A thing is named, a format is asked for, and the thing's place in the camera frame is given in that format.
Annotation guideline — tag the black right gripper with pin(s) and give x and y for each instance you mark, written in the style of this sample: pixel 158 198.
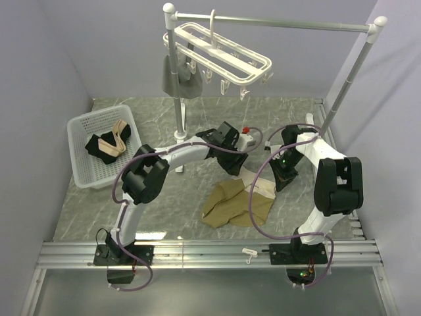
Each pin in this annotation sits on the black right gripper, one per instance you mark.
pixel 282 178

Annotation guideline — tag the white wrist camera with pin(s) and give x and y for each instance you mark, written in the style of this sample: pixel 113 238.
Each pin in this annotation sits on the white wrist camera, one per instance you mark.
pixel 271 148
pixel 245 140

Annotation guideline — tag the white clip drying hanger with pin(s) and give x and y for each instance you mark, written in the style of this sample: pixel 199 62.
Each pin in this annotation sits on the white clip drying hanger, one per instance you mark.
pixel 202 46

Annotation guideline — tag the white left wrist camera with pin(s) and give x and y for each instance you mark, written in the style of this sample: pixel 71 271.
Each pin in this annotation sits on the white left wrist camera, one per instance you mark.
pixel 245 140

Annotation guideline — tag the aluminium mounting rail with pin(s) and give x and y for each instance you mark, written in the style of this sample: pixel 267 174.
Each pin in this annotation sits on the aluminium mounting rail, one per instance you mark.
pixel 205 254

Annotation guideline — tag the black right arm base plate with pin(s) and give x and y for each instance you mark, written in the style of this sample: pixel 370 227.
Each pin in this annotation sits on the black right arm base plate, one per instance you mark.
pixel 286 254

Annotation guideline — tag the grey hanging underwear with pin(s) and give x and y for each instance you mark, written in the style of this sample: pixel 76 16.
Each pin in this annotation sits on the grey hanging underwear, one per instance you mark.
pixel 190 85

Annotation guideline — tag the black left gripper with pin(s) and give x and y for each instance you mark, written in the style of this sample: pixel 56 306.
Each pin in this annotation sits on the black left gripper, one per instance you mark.
pixel 233 167

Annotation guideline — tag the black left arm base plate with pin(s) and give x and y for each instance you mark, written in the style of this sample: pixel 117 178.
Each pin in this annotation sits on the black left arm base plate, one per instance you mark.
pixel 138 255

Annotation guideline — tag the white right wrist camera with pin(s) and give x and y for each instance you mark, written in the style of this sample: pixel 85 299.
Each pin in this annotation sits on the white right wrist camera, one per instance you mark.
pixel 271 148

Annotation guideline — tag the olive and cream underwear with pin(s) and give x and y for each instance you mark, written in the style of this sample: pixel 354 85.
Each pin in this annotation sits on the olive and cream underwear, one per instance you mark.
pixel 228 203

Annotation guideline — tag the black and beige underwear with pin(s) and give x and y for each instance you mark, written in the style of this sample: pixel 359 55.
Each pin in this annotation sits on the black and beige underwear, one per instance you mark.
pixel 109 146

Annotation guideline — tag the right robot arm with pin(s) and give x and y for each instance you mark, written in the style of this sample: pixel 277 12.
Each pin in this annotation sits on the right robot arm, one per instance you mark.
pixel 338 188

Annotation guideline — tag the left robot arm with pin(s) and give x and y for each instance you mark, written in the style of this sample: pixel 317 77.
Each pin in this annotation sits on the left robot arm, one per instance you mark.
pixel 144 176

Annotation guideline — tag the white metal clothes rack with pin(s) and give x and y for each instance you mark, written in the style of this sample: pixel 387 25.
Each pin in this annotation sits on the white metal clothes rack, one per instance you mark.
pixel 372 31

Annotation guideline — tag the white plastic laundry basket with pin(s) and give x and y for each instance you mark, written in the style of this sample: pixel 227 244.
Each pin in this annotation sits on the white plastic laundry basket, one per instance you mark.
pixel 90 171

